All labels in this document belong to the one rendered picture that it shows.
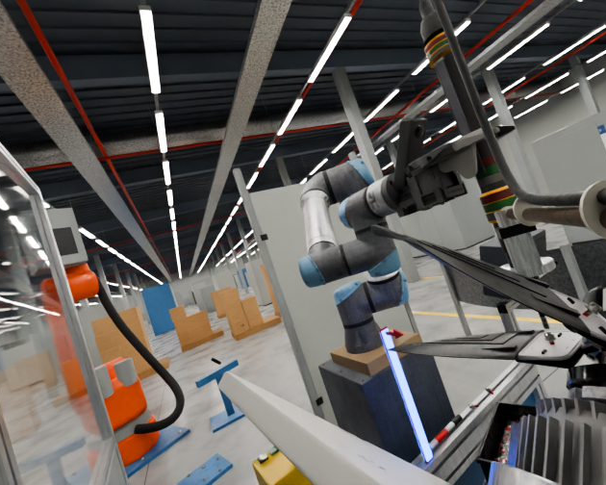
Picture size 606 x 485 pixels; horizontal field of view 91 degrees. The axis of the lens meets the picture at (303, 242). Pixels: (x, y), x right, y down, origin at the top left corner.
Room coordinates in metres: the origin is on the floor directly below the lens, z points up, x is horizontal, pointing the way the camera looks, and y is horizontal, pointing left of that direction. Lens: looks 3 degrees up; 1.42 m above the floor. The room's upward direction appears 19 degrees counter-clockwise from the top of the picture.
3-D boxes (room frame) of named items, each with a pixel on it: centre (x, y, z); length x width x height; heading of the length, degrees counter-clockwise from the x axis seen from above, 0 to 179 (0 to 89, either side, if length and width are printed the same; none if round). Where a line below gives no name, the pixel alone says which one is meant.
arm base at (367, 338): (1.11, -0.10, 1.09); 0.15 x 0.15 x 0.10
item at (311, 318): (2.47, -0.21, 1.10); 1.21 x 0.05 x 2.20; 120
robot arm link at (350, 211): (0.67, -0.15, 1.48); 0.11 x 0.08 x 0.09; 30
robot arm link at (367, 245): (0.67, -0.14, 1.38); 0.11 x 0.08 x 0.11; 80
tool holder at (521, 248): (0.43, -0.29, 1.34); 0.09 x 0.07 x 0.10; 155
